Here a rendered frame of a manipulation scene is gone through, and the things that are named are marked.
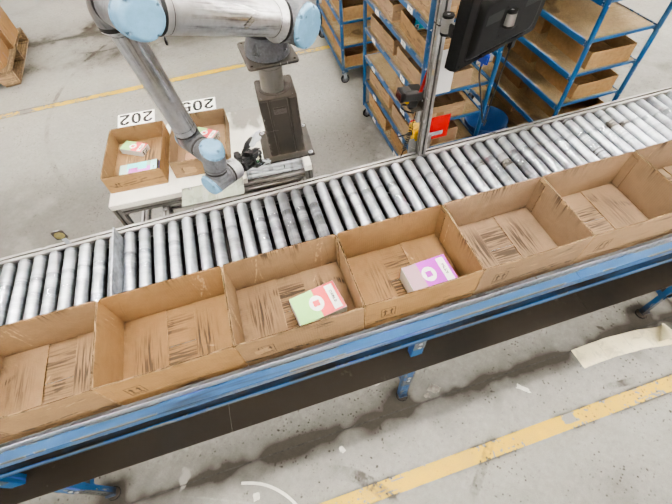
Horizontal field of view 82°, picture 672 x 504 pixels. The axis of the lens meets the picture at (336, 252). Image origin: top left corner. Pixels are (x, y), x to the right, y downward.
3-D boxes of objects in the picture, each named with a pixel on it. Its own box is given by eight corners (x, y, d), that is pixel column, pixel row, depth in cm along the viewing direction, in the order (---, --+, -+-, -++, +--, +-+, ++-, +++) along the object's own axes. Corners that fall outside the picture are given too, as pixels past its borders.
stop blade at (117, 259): (124, 239, 176) (114, 227, 169) (122, 328, 150) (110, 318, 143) (123, 239, 176) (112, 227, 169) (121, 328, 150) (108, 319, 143)
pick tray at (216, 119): (229, 123, 217) (224, 107, 208) (232, 168, 195) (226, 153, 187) (178, 131, 215) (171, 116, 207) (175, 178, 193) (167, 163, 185)
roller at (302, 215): (299, 192, 190) (298, 184, 186) (329, 277, 161) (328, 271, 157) (289, 194, 189) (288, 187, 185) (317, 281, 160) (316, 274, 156)
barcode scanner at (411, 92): (392, 106, 177) (396, 84, 169) (415, 103, 180) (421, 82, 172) (397, 114, 174) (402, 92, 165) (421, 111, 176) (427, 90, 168)
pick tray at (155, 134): (171, 135, 213) (163, 119, 205) (168, 183, 191) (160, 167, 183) (118, 144, 211) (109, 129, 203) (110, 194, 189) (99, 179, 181)
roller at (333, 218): (324, 185, 191) (323, 178, 187) (358, 269, 162) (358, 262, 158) (315, 188, 191) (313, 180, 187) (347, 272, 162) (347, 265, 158)
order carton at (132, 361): (235, 290, 139) (221, 264, 125) (249, 366, 122) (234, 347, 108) (123, 322, 134) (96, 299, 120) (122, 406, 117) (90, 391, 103)
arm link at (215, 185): (214, 182, 151) (217, 200, 159) (236, 166, 158) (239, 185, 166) (196, 172, 154) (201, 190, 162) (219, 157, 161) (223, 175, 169)
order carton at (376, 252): (435, 232, 149) (442, 202, 135) (472, 296, 132) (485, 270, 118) (337, 260, 144) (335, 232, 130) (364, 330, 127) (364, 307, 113)
